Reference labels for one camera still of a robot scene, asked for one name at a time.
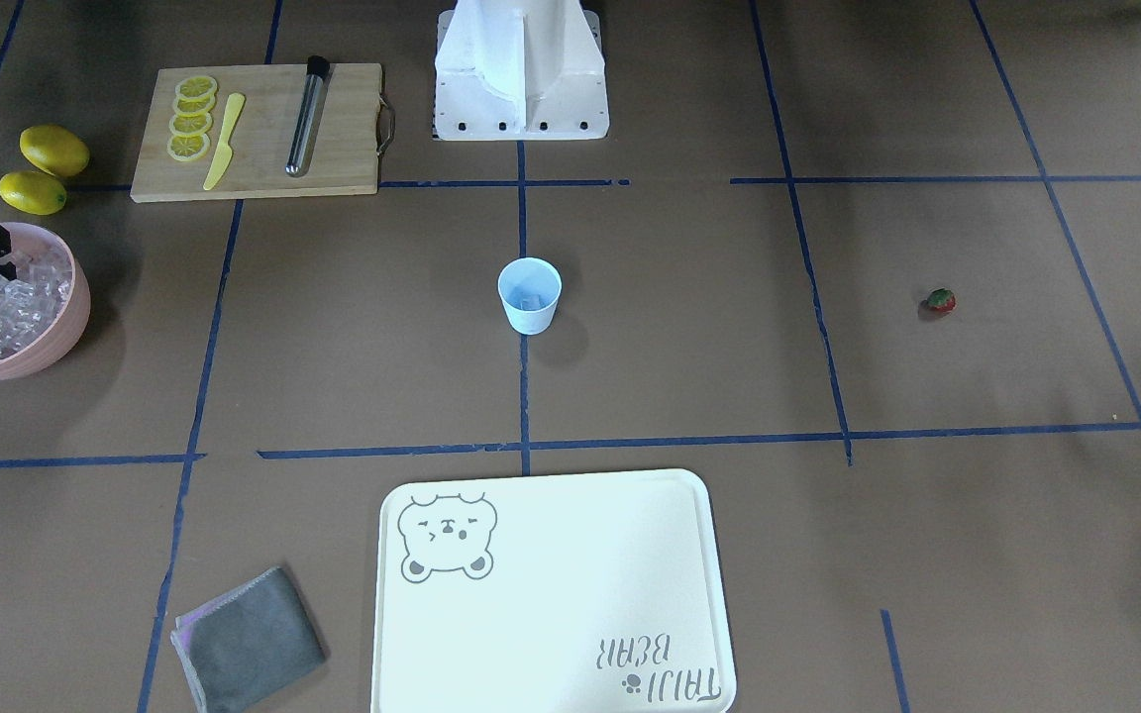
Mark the pink bowl of ice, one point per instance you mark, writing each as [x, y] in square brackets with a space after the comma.
[44, 312]

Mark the red strawberry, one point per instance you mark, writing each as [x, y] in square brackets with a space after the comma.
[940, 302]

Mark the light blue plastic cup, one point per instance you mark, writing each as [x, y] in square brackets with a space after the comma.
[529, 289]

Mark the grey folded cloth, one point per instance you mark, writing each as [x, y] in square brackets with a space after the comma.
[245, 645]

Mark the steel rod black tip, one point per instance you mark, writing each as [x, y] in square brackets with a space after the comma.
[317, 71]

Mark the yellow lemon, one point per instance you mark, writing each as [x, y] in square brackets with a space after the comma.
[55, 150]
[33, 192]

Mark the wooden cutting board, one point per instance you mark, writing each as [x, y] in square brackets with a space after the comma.
[344, 155]

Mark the cream bear tray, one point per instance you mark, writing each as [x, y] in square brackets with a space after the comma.
[593, 592]

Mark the yellow plastic knife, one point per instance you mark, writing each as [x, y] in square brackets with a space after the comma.
[223, 153]

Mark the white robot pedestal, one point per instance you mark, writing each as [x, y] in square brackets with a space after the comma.
[519, 71]

